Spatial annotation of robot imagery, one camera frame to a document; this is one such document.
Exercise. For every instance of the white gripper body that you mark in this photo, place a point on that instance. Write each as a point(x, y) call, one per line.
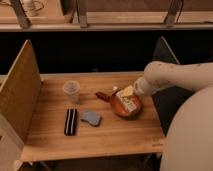
point(126, 97)

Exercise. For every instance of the brown ceramic bowl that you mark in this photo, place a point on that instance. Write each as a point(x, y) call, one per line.
point(119, 109)

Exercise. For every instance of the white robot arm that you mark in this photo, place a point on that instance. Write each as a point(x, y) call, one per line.
point(159, 76)

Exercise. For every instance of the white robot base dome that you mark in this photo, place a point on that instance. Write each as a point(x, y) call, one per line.
point(189, 141)

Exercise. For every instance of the dark red small object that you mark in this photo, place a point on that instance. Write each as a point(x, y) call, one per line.
point(103, 96)

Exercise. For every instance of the blue sponge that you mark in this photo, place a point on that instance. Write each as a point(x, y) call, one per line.
point(91, 118)

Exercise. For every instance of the dark right side panel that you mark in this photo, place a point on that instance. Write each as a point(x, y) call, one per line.
point(168, 101)

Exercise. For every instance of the clear plastic cup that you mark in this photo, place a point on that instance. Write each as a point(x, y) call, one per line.
point(72, 90)

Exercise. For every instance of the black white striped block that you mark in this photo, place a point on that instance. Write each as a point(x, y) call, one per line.
point(70, 123)

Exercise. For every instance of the wooden back shelf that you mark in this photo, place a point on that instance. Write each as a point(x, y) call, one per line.
point(107, 15)

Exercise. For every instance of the wooden side panel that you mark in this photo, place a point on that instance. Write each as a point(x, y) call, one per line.
point(19, 92)

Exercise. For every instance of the white bottle on shelf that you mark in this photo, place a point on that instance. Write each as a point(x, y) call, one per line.
point(30, 7)

